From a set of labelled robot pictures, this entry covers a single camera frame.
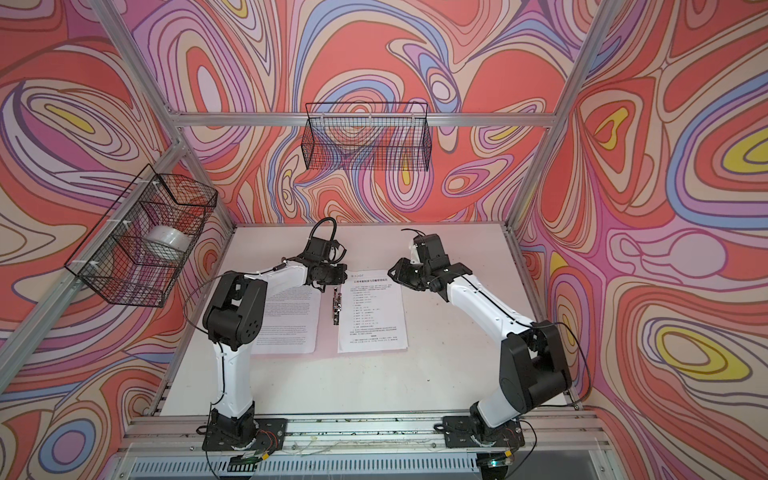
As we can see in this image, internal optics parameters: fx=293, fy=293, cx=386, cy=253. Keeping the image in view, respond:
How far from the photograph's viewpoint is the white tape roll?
71 cm

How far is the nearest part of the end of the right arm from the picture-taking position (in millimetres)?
623

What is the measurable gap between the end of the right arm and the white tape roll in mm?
542
